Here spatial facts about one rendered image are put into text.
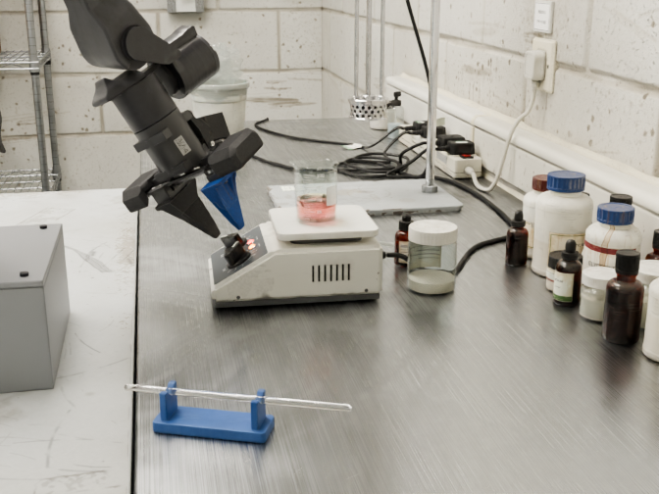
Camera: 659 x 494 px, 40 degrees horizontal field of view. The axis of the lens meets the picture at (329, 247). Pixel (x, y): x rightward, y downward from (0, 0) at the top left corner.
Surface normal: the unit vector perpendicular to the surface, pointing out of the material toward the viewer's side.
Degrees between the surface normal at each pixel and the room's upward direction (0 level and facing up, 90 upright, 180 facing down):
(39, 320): 90
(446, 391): 0
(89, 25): 113
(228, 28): 90
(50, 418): 0
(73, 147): 90
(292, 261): 90
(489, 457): 0
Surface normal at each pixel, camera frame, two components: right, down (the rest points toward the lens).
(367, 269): 0.16, 0.29
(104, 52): -0.58, 0.59
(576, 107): -0.98, 0.05
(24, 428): 0.00, -0.96
